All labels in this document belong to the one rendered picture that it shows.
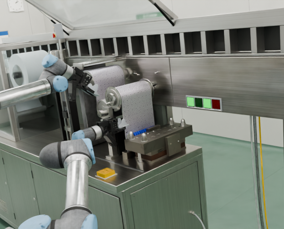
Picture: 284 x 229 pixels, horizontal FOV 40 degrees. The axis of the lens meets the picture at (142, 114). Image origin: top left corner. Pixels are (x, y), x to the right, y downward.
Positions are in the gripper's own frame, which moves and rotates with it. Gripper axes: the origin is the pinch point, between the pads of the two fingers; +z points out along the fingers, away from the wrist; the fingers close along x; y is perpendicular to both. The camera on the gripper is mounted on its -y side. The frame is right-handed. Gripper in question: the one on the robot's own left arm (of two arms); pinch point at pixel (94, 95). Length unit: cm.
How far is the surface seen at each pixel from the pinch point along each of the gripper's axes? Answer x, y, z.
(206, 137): 153, 75, 294
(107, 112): 0.9, -4.2, 13.6
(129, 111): -7.1, 1.9, 21.7
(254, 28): -72, 52, 17
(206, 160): 101, 34, 246
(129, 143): -15.9, -15.9, 24.0
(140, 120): -7.1, 0.6, 31.9
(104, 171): -18.4, -36.1, 13.9
